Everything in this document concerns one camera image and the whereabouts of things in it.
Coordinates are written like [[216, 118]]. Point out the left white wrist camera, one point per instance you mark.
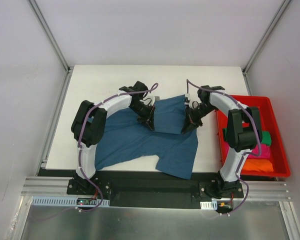
[[156, 98]]

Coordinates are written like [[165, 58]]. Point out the right aluminium frame post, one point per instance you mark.
[[284, 5]]

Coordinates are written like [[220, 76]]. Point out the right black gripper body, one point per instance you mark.
[[191, 120]]

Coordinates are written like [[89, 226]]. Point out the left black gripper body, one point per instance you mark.
[[148, 118]]

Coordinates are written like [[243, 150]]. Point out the left aluminium frame post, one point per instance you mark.
[[34, 6]]

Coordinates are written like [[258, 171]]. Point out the blue t shirt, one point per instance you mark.
[[125, 139]]

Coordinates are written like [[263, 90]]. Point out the aluminium front rail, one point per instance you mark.
[[253, 190]]

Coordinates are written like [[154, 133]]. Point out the slotted cable duct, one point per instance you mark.
[[55, 201], [209, 205]]

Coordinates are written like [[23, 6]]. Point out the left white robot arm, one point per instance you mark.
[[88, 128]]

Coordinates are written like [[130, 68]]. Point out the left slotted cable duct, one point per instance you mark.
[[55, 201]]

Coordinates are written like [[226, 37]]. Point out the right slotted cable duct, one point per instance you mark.
[[209, 205]]

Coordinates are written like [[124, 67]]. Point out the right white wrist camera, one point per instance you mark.
[[187, 98]]

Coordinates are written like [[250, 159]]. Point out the red plastic bin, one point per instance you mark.
[[278, 156]]

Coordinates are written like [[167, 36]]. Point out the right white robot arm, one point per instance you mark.
[[243, 134]]

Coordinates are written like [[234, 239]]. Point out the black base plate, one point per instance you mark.
[[139, 189]]

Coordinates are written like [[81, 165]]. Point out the pink rolled t shirt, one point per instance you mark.
[[265, 152]]

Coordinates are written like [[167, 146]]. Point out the green rolled t shirt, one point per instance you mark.
[[266, 137]]

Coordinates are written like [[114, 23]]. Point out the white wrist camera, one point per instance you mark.
[[156, 98], [187, 98]]

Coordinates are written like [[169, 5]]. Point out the orange rolled t shirt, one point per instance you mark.
[[258, 165]]

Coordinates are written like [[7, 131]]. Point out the aluminium frame post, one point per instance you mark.
[[34, 6], [284, 5]]

